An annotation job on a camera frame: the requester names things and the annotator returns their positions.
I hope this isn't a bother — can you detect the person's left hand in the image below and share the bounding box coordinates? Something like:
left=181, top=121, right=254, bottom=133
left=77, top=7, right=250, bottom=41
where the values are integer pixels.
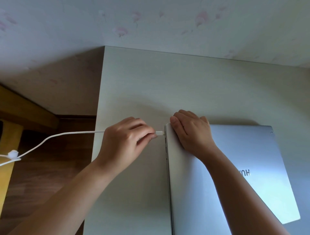
left=96, top=117, right=158, bottom=171

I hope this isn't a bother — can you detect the person's right hand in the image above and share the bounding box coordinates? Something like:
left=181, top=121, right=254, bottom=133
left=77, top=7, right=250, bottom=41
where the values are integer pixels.
left=170, top=109, right=218, bottom=162

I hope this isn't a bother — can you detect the white charging cable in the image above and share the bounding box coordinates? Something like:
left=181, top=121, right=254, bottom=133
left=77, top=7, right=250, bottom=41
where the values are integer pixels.
left=0, top=130, right=166, bottom=168

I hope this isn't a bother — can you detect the silver laptop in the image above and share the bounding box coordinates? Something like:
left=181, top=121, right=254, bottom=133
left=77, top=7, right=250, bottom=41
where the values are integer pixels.
left=164, top=123, right=301, bottom=235

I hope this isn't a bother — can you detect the person's right forearm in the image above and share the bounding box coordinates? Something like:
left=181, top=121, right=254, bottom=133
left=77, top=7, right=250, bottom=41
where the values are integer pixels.
left=203, top=148, right=290, bottom=235

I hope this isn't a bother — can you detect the person's left forearm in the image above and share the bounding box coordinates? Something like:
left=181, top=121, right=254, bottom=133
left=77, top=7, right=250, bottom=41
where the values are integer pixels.
left=7, top=158, right=121, bottom=235

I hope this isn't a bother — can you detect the white desk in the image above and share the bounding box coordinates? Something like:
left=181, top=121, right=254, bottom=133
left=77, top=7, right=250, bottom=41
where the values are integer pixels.
left=83, top=46, right=310, bottom=235

